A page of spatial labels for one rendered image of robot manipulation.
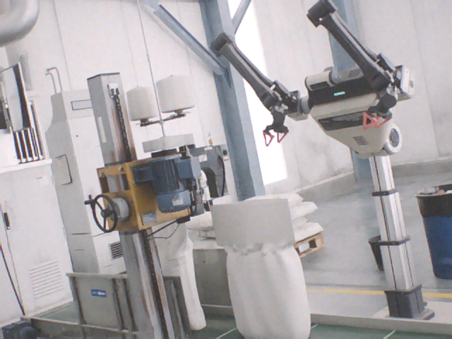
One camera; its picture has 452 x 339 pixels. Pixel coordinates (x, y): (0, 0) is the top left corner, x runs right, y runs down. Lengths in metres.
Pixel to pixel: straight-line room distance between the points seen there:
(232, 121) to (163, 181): 6.39
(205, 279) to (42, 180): 2.39
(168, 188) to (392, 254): 1.20
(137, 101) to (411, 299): 1.67
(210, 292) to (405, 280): 1.18
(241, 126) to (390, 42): 3.70
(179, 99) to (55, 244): 3.16
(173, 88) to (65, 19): 5.03
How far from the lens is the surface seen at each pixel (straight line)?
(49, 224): 5.72
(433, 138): 11.26
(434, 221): 4.81
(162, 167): 2.74
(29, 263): 5.63
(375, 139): 3.05
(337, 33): 2.58
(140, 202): 2.86
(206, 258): 3.70
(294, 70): 10.63
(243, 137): 8.96
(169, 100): 2.84
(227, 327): 3.35
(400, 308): 3.30
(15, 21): 5.34
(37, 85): 6.19
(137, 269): 2.93
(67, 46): 7.68
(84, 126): 6.85
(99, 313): 3.77
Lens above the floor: 1.38
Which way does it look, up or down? 3 degrees down
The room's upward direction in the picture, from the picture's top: 11 degrees counter-clockwise
